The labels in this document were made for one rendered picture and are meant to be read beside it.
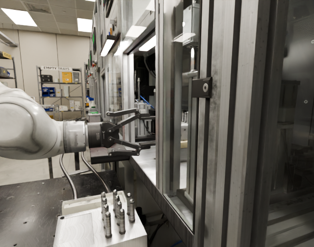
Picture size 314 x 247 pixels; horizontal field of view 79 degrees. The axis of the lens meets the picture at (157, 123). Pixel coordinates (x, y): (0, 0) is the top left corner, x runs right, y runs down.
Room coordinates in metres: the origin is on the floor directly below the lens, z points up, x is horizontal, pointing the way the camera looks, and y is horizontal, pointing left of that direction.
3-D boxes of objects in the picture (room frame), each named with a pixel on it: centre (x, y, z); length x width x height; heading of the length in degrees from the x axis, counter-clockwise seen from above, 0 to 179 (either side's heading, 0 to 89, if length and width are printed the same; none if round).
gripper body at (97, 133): (0.56, 0.16, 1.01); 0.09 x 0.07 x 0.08; 111
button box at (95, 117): (1.01, 0.33, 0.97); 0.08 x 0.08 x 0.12; 21
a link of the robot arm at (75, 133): (0.54, 0.23, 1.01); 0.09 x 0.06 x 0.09; 21
